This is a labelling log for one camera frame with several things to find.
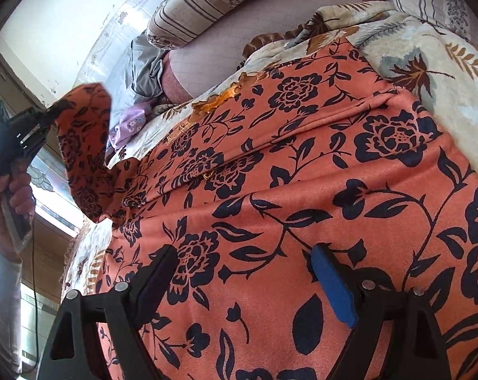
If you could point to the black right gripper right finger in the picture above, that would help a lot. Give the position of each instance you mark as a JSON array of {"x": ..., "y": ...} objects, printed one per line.
[{"x": 416, "y": 349}]

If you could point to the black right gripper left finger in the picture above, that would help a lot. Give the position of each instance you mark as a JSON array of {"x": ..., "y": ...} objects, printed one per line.
[{"x": 73, "y": 349}]

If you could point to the orange black floral garment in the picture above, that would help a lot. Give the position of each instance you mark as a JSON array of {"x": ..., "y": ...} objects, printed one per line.
[{"x": 276, "y": 336}]

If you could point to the person's left hand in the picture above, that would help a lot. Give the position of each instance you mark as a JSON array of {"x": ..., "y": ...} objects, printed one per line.
[{"x": 16, "y": 197}]

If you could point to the purple floral cloth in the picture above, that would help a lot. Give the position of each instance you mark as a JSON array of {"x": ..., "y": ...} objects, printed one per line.
[{"x": 126, "y": 123}]

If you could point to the light blue grey cloth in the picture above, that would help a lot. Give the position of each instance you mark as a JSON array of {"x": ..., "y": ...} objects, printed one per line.
[{"x": 133, "y": 78}]

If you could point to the pink quilted bed sheet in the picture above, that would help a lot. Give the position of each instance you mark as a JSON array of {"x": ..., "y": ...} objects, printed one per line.
[{"x": 215, "y": 54}]

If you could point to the cream leaf-pattern plush blanket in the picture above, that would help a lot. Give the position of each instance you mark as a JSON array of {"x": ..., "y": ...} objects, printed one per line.
[{"x": 421, "y": 55}]

